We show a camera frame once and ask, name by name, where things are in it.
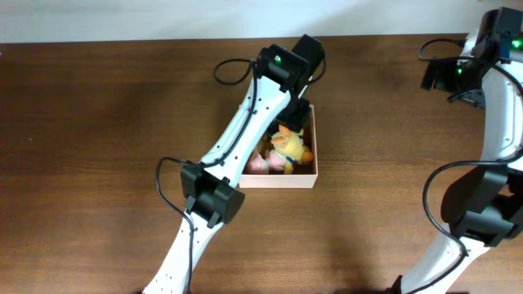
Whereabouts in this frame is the white cardboard box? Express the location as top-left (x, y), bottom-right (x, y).
top-left (239, 105), bottom-right (319, 189)

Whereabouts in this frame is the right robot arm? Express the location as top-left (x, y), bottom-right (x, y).
top-left (388, 7), bottom-right (522, 293)

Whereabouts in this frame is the pink pig toy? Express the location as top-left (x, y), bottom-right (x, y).
top-left (246, 149), bottom-right (287, 175)

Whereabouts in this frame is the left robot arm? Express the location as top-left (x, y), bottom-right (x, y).
top-left (143, 34), bottom-right (326, 293)

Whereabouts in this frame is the yellow plush duck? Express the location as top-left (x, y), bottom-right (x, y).
top-left (266, 125), bottom-right (314, 175)

